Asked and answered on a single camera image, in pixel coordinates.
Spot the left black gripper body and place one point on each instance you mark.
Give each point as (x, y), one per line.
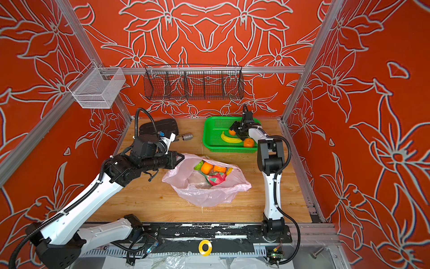
(166, 160)

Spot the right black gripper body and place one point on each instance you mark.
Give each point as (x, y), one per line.
(243, 129)

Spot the pink plastic bag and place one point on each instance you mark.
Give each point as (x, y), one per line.
(192, 185)

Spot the yellow lemon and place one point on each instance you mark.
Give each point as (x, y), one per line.
(229, 171)

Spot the small orange tangerine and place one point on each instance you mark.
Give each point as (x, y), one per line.
(218, 169)

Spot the pink dragon fruit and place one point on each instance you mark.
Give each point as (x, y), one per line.
(216, 178)

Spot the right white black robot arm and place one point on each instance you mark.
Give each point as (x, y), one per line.
(273, 156)

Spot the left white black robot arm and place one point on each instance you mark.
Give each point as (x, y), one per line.
(61, 240)

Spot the yellow banana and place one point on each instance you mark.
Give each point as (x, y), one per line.
(230, 139)

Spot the green plastic basket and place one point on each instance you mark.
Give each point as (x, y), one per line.
(214, 126)

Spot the black plastic tool case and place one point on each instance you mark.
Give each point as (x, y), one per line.
(165, 126)

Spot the yellow tape roll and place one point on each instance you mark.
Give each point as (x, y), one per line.
(205, 247)

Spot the black wire wall basket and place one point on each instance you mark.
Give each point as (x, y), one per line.
(195, 82)

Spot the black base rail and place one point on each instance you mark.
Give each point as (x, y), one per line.
(250, 232)

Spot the white wire mesh basket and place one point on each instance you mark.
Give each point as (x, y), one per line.
(93, 89)

